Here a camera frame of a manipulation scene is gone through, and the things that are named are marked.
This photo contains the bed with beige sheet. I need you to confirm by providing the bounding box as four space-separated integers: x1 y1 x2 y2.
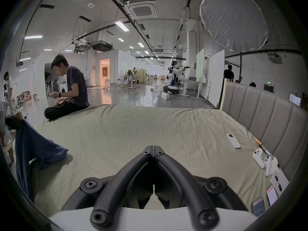
14 104 289 218

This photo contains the white table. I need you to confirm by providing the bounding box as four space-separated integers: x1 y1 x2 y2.
179 77 208 99

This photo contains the phone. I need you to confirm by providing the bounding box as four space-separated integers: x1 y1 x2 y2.
251 197 266 217

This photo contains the round white diffuser lamp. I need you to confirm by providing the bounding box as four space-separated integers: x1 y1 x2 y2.
199 0 269 81

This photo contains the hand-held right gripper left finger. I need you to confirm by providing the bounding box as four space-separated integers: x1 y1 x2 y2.
62 145 154 230

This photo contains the white humanoid robot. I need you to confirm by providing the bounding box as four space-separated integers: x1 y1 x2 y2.
163 60 192 96

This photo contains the grey padded headboard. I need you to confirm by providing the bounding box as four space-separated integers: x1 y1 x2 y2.
221 81 308 185

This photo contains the white card with red label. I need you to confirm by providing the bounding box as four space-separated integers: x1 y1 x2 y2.
266 185 278 206

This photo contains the copper and black pen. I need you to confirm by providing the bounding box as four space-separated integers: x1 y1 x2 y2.
255 139 274 157

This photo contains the dark blue shirt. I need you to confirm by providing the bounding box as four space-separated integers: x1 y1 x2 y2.
5 117 69 203

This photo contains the white hand controller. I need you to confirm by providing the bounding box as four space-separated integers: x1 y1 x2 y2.
253 148 265 169
264 156 274 177

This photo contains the white remote control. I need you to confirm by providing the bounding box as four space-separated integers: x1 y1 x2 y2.
226 133 241 149

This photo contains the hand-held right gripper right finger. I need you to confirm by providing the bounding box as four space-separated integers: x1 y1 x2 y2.
154 145 250 230

